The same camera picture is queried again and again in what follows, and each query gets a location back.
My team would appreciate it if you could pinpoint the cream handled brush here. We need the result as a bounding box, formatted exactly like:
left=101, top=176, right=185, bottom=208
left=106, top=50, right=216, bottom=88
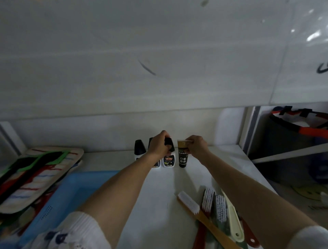
left=220, top=189, right=246, bottom=244

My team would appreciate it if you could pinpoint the yellow perforated disc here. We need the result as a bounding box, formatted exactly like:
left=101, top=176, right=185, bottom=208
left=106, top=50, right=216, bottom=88
left=291, top=184, right=324, bottom=199

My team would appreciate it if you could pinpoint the pile of colourful plastic utensils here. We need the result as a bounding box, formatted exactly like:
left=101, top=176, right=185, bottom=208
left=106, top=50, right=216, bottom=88
left=0, top=189, right=59, bottom=231

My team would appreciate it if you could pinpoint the striped cream pot holder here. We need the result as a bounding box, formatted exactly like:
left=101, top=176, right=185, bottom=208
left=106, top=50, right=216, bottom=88
left=0, top=146, right=84, bottom=215

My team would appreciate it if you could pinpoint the white black-capped bottle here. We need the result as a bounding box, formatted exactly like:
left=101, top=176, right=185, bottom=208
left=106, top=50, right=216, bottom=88
left=134, top=139, right=147, bottom=161
left=162, top=137, right=176, bottom=168
left=148, top=137, right=161, bottom=169

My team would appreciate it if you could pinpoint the blue plastic basket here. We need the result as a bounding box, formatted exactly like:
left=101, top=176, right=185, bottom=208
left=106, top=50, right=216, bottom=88
left=18, top=170, right=121, bottom=249

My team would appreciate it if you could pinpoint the person's left hand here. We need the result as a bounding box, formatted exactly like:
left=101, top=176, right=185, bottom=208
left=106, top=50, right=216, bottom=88
left=147, top=130, right=171, bottom=161

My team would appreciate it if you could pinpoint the black gold tube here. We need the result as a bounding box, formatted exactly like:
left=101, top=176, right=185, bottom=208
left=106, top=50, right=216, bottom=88
left=177, top=139, right=190, bottom=168

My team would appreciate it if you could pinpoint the person's left forearm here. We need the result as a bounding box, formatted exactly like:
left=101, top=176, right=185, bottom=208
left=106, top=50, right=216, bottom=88
left=77, top=151, right=164, bottom=241

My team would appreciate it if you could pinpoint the amber handled brush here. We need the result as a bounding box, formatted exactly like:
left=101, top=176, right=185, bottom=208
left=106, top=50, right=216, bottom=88
left=177, top=191, right=243, bottom=249

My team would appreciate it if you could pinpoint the black tongs green card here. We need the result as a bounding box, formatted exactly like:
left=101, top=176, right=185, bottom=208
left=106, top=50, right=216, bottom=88
left=0, top=150, right=71, bottom=203

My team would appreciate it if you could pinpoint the person's right hand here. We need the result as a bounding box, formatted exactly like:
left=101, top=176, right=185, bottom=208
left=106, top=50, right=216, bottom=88
left=185, top=135, right=209, bottom=161

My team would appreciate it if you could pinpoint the dark bag orange trim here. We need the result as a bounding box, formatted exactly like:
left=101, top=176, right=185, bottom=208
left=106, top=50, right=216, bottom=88
left=250, top=105, right=328, bottom=185

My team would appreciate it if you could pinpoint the person's right forearm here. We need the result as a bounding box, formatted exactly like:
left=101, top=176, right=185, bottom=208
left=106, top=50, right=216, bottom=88
left=197, top=151, right=318, bottom=247

